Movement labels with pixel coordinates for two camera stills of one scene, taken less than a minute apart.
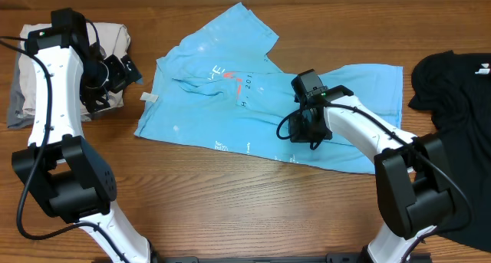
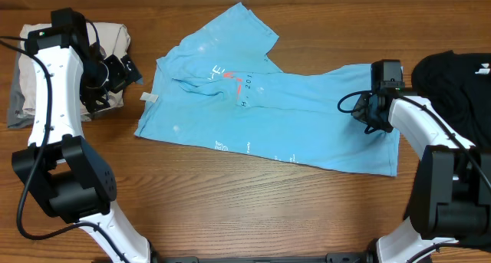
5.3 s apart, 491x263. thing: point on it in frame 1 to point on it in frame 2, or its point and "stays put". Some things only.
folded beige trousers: (113, 38) stays put
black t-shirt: (455, 90) stays put
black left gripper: (123, 77) stays put
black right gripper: (297, 136) to (360, 106)
